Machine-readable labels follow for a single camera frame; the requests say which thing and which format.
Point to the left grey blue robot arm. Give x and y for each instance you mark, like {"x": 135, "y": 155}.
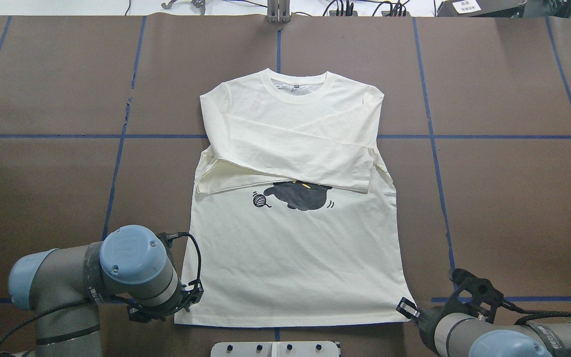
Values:
{"x": 64, "y": 287}

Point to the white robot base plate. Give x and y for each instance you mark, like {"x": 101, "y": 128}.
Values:
{"x": 277, "y": 349}

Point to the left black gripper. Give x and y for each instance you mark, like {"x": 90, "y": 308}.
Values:
{"x": 185, "y": 302}

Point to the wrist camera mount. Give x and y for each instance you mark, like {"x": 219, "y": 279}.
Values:
{"x": 139, "y": 314}
{"x": 474, "y": 296}

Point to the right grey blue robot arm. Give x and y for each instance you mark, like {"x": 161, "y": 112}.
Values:
{"x": 460, "y": 329}

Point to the cream long-sleeve cat shirt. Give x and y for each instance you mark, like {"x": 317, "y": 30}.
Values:
{"x": 293, "y": 208}

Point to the black device with label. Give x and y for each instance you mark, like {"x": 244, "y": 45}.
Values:
{"x": 481, "y": 8}

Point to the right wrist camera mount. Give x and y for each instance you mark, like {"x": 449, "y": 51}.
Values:
{"x": 474, "y": 296}

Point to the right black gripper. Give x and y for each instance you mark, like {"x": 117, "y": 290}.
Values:
{"x": 425, "y": 320}

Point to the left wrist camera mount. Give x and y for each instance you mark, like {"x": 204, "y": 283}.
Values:
{"x": 139, "y": 314}

